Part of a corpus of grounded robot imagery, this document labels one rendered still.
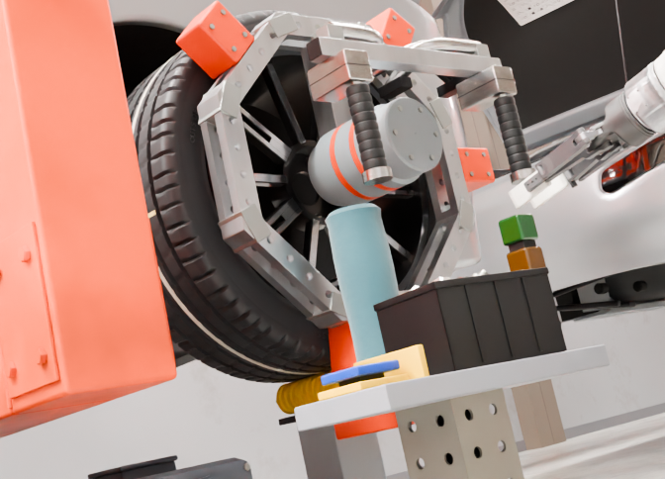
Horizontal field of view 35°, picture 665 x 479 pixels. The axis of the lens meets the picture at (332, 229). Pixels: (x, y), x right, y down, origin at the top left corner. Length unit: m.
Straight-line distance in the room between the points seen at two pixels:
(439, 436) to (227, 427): 5.06
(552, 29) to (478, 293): 4.12
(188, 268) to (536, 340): 0.59
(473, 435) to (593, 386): 7.61
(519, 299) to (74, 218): 0.58
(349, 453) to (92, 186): 0.72
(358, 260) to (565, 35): 3.92
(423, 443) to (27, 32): 0.73
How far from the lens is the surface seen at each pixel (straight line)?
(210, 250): 1.66
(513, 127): 1.78
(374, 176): 1.50
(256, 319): 1.69
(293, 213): 1.82
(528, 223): 1.55
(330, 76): 1.57
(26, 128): 1.38
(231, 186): 1.63
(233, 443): 6.35
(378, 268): 1.58
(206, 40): 1.72
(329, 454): 1.85
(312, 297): 1.66
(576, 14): 5.33
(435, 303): 1.32
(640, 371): 9.50
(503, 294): 1.38
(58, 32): 1.46
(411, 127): 1.71
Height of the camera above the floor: 0.41
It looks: 11 degrees up
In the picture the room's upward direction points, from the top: 12 degrees counter-clockwise
